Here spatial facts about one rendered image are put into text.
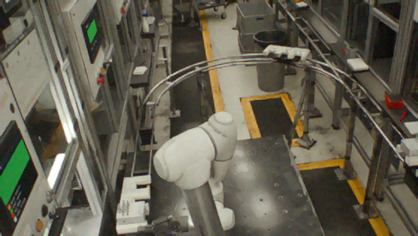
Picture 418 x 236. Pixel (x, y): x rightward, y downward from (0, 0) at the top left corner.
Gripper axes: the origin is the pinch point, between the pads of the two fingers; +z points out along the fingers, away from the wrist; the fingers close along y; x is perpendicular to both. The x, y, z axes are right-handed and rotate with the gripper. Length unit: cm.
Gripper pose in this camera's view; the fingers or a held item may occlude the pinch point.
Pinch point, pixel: (145, 228)
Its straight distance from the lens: 192.6
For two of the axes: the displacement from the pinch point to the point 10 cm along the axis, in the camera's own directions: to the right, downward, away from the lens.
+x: 0.7, 5.3, -8.4
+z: -9.9, 1.2, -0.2
